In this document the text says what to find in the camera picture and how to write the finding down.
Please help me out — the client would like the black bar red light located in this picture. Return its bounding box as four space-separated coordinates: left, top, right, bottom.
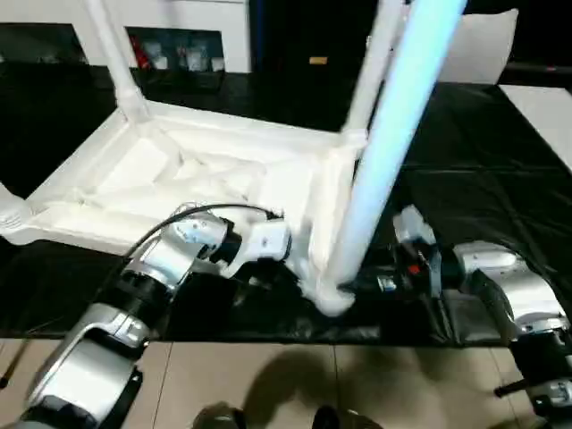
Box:
509 63 572 75

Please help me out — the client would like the white plastic table leg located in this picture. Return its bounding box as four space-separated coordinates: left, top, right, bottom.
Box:
0 181 29 233
340 0 411 144
87 0 149 129
328 0 467 294

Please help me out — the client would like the white cabinet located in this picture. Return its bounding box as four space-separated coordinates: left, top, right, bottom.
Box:
0 0 252 72

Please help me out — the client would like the white plastic table top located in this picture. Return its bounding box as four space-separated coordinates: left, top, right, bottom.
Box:
0 106 372 318

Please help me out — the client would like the black mat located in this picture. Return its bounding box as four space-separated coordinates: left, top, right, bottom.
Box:
0 60 572 348

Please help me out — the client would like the white board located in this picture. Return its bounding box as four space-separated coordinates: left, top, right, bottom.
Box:
498 83 572 173

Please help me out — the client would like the dark blue cabinet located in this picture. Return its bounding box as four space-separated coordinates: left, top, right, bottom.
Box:
248 0 385 84

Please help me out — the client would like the grey cushion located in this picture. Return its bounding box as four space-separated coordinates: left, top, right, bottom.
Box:
440 7 520 86

